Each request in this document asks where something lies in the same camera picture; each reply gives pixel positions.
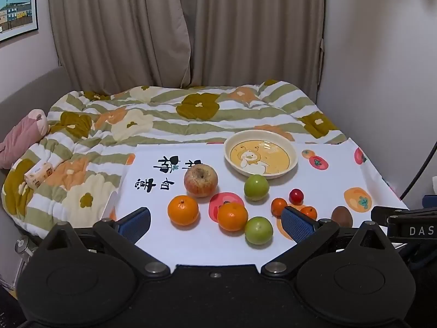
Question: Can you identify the floral striped blanket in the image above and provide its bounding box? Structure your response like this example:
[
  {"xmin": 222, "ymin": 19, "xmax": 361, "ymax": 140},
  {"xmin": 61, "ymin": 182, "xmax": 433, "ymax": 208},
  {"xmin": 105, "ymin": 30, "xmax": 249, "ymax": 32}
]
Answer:
[{"xmin": 2, "ymin": 80, "xmax": 349, "ymax": 238}]

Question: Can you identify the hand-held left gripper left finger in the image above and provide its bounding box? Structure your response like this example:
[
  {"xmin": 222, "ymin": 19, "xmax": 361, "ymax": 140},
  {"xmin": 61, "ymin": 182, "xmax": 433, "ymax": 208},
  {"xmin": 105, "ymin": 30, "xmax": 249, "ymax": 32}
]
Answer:
[{"xmin": 41, "ymin": 207, "xmax": 171, "ymax": 277}]

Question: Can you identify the metal tripod knob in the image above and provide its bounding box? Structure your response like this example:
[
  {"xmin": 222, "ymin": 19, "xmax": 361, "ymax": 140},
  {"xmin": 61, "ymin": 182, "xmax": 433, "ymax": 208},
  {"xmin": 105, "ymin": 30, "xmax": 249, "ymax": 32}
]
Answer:
[{"xmin": 14, "ymin": 237, "xmax": 38, "ymax": 263}]

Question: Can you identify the tissue pack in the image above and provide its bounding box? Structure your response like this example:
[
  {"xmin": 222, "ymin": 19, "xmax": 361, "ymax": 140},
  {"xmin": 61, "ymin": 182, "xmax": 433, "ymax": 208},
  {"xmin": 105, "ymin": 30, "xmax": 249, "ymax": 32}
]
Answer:
[{"xmin": 24, "ymin": 162, "xmax": 55, "ymax": 190}]

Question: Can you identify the brown kiwi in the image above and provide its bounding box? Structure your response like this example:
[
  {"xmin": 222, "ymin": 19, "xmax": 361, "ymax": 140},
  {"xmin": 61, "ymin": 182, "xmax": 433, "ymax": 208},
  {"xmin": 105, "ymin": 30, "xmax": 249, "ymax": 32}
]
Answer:
[{"xmin": 331, "ymin": 206, "xmax": 353, "ymax": 228}]

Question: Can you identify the grey upholstered headboard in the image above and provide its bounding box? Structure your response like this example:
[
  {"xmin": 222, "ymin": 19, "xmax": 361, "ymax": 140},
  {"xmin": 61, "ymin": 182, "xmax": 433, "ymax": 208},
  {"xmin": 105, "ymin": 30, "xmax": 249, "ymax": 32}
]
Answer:
[{"xmin": 0, "ymin": 66, "xmax": 74, "ymax": 144}]

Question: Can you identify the framed wall poster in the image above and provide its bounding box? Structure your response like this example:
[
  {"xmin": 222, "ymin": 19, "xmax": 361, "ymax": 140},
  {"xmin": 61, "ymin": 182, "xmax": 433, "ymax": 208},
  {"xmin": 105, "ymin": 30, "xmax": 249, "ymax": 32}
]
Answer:
[{"xmin": 0, "ymin": 0, "xmax": 39, "ymax": 43}]

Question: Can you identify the beige curtain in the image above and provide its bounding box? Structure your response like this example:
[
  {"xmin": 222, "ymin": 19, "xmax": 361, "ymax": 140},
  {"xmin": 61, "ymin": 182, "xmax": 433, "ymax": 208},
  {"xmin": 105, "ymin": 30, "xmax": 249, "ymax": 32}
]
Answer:
[
  {"xmin": 178, "ymin": 0, "xmax": 326, "ymax": 100},
  {"xmin": 48, "ymin": 0, "xmax": 192, "ymax": 93}
]

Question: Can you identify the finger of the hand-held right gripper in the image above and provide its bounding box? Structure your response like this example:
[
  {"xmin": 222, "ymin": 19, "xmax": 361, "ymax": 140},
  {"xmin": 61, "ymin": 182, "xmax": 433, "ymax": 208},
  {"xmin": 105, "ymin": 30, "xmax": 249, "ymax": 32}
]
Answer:
[{"xmin": 371, "ymin": 206, "xmax": 437, "ymax": 227}]

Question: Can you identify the green apple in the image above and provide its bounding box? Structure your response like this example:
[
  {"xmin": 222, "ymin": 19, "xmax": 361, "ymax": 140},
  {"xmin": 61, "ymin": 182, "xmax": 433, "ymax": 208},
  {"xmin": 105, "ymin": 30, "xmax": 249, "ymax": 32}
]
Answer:
[
  {"xmin": 244, "ymin": 216, "xmax": 274, "ymax": 245},
  {"xmin": 244, "ymin": 174, "xmax": 270, "ymax": 201}
]

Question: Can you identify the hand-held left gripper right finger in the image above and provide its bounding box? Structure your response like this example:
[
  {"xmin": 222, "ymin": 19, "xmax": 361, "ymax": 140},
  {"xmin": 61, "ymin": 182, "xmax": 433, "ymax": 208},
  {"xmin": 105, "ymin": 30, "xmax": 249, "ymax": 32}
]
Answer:
[{"xmin": 261, "ymin": 206, "xmax": 394, "ymax": 277}]

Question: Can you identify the black cable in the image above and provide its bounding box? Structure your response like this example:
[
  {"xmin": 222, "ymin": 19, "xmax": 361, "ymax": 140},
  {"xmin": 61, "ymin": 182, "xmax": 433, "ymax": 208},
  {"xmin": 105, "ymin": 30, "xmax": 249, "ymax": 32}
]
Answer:
[{"xmin": 401, "ymin": 142, "xmax": 437, "ymax": 200}]

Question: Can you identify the red apple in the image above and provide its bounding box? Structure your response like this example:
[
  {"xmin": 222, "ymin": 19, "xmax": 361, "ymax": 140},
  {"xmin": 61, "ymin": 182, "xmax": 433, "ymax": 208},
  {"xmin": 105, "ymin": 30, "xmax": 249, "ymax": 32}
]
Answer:
[{"xmin": 184, "ymin": 164, "xmax": 219, "ymax": 198}]

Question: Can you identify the pink plush pillow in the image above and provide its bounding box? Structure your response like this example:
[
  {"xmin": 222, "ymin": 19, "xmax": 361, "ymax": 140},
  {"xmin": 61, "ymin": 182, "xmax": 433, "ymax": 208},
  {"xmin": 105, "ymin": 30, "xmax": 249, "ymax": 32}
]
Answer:
[{"xmin": 0, "ymin": 109, "xmax": 50, "ymax": 169}]

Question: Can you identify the white fruit-print tablecloth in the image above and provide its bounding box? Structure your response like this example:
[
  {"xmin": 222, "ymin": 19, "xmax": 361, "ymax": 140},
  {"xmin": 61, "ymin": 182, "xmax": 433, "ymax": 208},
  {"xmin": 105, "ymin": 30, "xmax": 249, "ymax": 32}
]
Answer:
[{"xmin": 114, "ymin": 137, "xmax": 410, "ymax": 267}]

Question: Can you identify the cream bowl with bear print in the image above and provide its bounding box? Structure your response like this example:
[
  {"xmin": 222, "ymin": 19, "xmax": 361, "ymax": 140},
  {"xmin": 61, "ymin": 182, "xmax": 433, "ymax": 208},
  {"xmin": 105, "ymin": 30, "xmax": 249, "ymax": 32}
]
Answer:
[{"xmin": 224, "ymin": 130, "xmax": 299, "ymax": 179}]

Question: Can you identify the large orange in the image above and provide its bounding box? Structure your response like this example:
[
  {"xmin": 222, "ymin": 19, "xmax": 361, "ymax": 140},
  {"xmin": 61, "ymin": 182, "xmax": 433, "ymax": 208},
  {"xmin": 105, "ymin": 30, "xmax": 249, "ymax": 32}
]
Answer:
[
  {"xmin": 167, "ymin": 195, "xmax": 199, "ymax": 226},
  {"xmin": 218, "ymin": 202, "xmax": 249, "ymax": 232}
]

